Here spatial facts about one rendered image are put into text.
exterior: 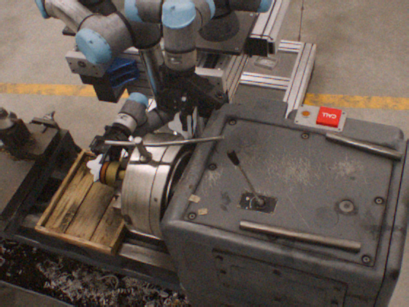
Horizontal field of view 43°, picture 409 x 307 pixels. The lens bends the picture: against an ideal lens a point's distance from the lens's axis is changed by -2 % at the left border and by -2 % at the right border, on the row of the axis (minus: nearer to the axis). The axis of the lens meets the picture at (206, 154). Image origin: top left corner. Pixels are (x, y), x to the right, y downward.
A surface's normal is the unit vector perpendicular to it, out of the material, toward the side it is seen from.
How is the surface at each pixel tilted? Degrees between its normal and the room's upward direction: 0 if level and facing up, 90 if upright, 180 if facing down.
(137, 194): 45
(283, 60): 0
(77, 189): 0
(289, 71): 0
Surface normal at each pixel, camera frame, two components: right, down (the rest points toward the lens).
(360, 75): -0.13, -0.61
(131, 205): -0.36, 0.33
